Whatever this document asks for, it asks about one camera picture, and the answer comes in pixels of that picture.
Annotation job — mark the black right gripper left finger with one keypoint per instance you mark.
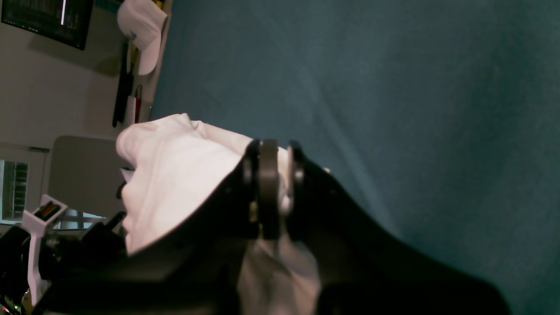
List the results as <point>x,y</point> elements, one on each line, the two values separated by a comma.
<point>193,269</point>

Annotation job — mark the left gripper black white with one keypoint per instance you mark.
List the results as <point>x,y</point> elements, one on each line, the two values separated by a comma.
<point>36,252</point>

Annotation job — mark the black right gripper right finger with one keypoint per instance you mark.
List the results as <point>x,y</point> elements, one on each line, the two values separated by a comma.
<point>363,269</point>

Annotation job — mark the white T-shirt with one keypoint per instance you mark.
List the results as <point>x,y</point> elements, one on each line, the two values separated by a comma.
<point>178,163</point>

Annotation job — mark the teal table cloth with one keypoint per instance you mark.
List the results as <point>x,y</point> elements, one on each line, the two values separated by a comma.
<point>439,117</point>

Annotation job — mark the dark computer monitor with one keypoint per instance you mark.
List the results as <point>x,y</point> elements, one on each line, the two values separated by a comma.
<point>65,21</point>

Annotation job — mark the white baseball cap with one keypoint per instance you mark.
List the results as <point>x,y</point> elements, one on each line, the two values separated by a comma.
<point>142,22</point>

